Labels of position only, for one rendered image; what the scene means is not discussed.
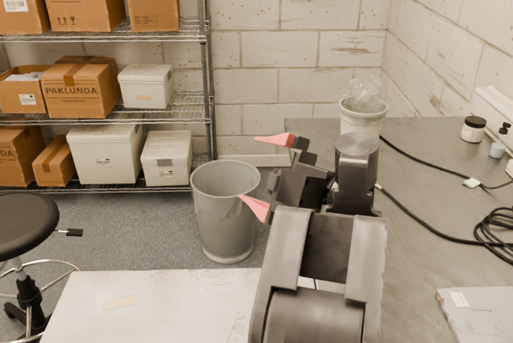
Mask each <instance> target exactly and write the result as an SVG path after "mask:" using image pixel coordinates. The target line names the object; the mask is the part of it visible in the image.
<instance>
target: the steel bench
mask: <svg viewBox="0 0 513 343"><path fill-rule="evenodd" d="M466 117H467V116H453V117H387V118H385V119H384V121H383V123H382V129H381V131H380V135H381V136H382V137H383V138H385V139H386V140H387V141H388V142H389V143H391V144H393V145H394V146H396V147H397V148H399V149H400V150H403V151H404V152H405V153H407V154H410V155H412V156H413V157H416V158H418V159H420V160H423V161H425V162H428V163H431V164H433V165H436V166H439V167H443V168H445V169H448V170H452V171H454V172H457V173H461V174H463V175H465V176H468V177H472V178H473V179H475V180H478V181H480V183H481V184H482V185H484V186H487V187H496V186H500V185H502V184H504V183H507V182H510V181H512V180H513V179H512V178H511V177H510V175H509V174H508V173H507V172H506V168H507V166H508V162H509V160H512V159H513V157H512V156H511V155H510V154H509V153H508V152H507V151H506V150H505V152H504V156H503V158H501V159H496V158H493V157H490V156H489V151H490V147H491V145H492V140H493V138H492V137H491V136H489V135H488V134H487V133H486V132H485V131H484V135H483V137H482V140H481V141H480V142H478V143H472V142H468V141H465V140H463V139H462V138H461V132H462V129H463V124H464V123H465V119H466ZM284 130H285V133H291V134H295V135H298V136H301V137H304V138H307V139H309V140H310V144H309V146H308V152H311V153H313V154H317V155H318V158H317V161H316V164H315V166H316V167H320V168H323V169H326V170H330V171H334V172H335V141H336V139H337V138H338V137H339V136H340V118H285V119H284ZM465 180H469V179H467V178H466V177H463V176H460V175H457V174H455V173H451V172H448V171H446V170H442V169H439V168H436V167H433V166H431V165H428V164H426V163H422V162H420V161H418V160H415V159H413V158H411V157H409V156H407V155H405V154H403V153H402V152H401V151H399V150H397V149H395V148H394V147H392V146H391V145H390V144H388V143H386V142H385V141H384V140H383V139H382V138H381V137H379V159H378V170H377V181H376V184H378V185H380V186H381V187H382V188H383V189H384V190H386V191H387V192H388V193H389V194H390V195H392V196H393V197H394V198H395V199H396V200H397V201H399V202H400V203H401V204H402V205H403V206H404V207H405V208H406V209H407V210H408V211H410V212H411V213H412V214H414V215H416V216H417V217H419V218H420V219H421V220H422V221H424V222H426V223H427V224H428V225H430V226H431V227H432V228H434V229H436V230H437V231H439V232H441V233H443V234H446V235H449V236H451V237H454V238H460V239H464V240H470V241H480V240H479V239H478V238H477V237H476V236H475V234H474V228H475V226H476V225H477V224H478V223H479V222H481V221H482V220H483V219H484V218H485V217H486V216H487V215H489V213H490V212H491V211H492V210H494V209H497V208H499V207H508V208H511V207H512V206H513V183H510V184H508V185H506V186H503V187H500V188H498V189H486V188H484V187H482V186H480V185H478V186H475V187H473V188H472V189H470V188H469V187H468V186H467V185H466V184H464V183H463V181H465ZM373 209H375V210H376V211H382V217H383V218H388V219H389V228H388V238H387V248H386V266H385V276H384V286H383V295H382V314H381V323H380V333H379V343H459V342H458V341H457V337H456V336H455V334H454V332H453V329H452V328H451V326H450V323H449V322H448V320H447V317H446V316H445V314H444V311H443V310H442V308H441V306H440V303H439V301H438V299H437V297H436V290H437V289H438V288H441V287H484V286H513V263H510V262H508V261H507V260H505V259H503V258H502V257H500V256H499V255H497V254H496V253H495V252H494V251H492V250H491V249H489V248H488V247H486V246H485V245H484V244H471V243H466V242H461V241H455V240H451V239H449V238H445V237H443V236H441V235H439V234H437V233H435V232H434V231H432V230H430V229H429V228H428V227H426V226H425V225H423V224H422V223H420V222H419V221H418V220H417V219H416V218H414V217H412V216H411V215H409V214H408V213H407V212H406V211H405V210H404V209H403V208H402V207H400V206H399V205H398V204H397V203H396V202H395V201H393V200H392V199H391V198H390V197H389V196H387V195H386V194H385V193H384V192H383V191H382V190H381V189H379V188H377V187H376V186H375V189H374V201H373ZM485 226H486V228H487V229H488V230H489V231H490V232H491V233H492V234H493V235H494V236H496V237H497V238H498V239H500V240H501V241H503V242H505V243H513V229H511V228H505V227H500V226H496V225H492V224H490V223H489V222H486V223H485ZM314 283H315V289H317V290H326V291H330V292H335V293H342V294H345V289H346V284H342V283H334V282H329V281H324V280H316V279H314Z"/></svg>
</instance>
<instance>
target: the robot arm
mask: <svg viewBox="0 0 513 343"><path fill-rule="evenodd" d="M254 139H255V140H258V141H262V142H266V143H269V144H275V145H279V146H283V147H290V148H293V149H294V150H293V152H295V154H294V157H293V160H292V165H291V168H290V170H287V169H283V168H282V170H281V169H277V168H276V169H274V170H273V172H269V177H268V180H267V183H266V188H267V189H268V193H269V194H271V195H273V196H272V198H271V202H270V204H269V203H266V202H262V201H260V200H258V199H255V198H252V197H249V196H245V195H238V197H239V198H240V199H242V200H243V201H244V202H245V203H246V204H248V206H249V207H250V208H251V209H252V210H253V212H254V213H255V215H256V216H257V217H258V219H259V220H260V221H261V222H262V223H265V224H267V225H272V226H271V229H270V233H269V239H268V243H267V246H266V253H265V256H264V259H263V266H262V269H261V273H260V278H259V283H258V286H257V290H256V295H255V300H254V303H253V309H252V312H251V317H250V324H249V331H248V339H247V343H379V333H380V323H381V314H382V295H383V286H384V276H385V266H386V248H387V238H388V228H389V219H388V218H383V217H382V211H376V210H375V209H373V201H374V189H375V184H376V181H377V170H378V159H379V141H378V140H377V138H375V137H374V136H372V135H371V134H367V133H364V132H357V131H355V132H348V133H346V134H342V135H341V136H339V137H338V138H337V139H336V141H335V172H334V171H330V170H326V169H323V168H320V167H316V166H315V164H316V161H317V158H318V155H317V154H313V153H311V152H308V146H309V144H310V140H309V139H307V138H304V137H301V136H298V135H295V134H291V133H283V134H278V135H275V136H272V137H268V138H254ZM298 276H300V277H306V278H311V279H316V280H324V281H329V282H334V283H342V284H346V289H345V294H342V293H335V292H330V291H326V290H317V289H313V288H308V287H303V286H298ZM366 303H367V307H366V321H365V330H364V338H363V326H364V317H365V306H366Z"/></svg>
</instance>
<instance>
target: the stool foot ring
mask: <svg viewBox="0 0 513 343"><path fill-rule="evenodd" d="M43 263H60V264H66V265H69V266H71V267H73V268H72V269H70V270H68V271H67V272H65V273H64V274H62V275H61V276H59V277H57V278H56V279H55V280H53V281H51V282H50V283H48V284H47V285H45V286H43V287H42V288H40V289H39V287H37V286H35V280H32V282H33V285H34V288H35V290H36V292H35V294H34V295H33V296H32V297H30V298H27V299H23V298H21V296H20V293H18V294H8V293H0V297H1V298H9V299H17V300H18V304H19V306H20V308H21V309H23V310H27V325H26V338H22V339H18V340H14V341H0V343H25V342H29V341H33V340H34V339H37V338H40V337H42V336H43V334H44V332H45V330H44V331H42V332H40V333H38V334H36V335H32V336H31V314H32V309H34V308H36V307H38V306H39V305H40V304H41V302H42V300H43V298H42V295H41V293H42V292H44V291H45V290H47V289H48V288H50V287H51V286H52V285H54V284H55V283H57V282H59V281H60V280H62V279H63V278H64V277H66V276H68V275H69V274H71V273H72V272H73V271H74V270H77V271H79V272H80V271H83V270H82V269H81V268H80V267H79V266H77V265H76V264H74V263H72V262H70V261H67V260H60V259H44V260H35V261H31V262H28V263H26V264H22V265H23V267H28V266H31V265H35V264H43ZM13 272H15V269H14V268H12V269H10V270H8V271H6V272H4V273H3V274H1V275H0V279H1V278H3V277H5V276H7V275H9V274H10V273H13Z"/></svg>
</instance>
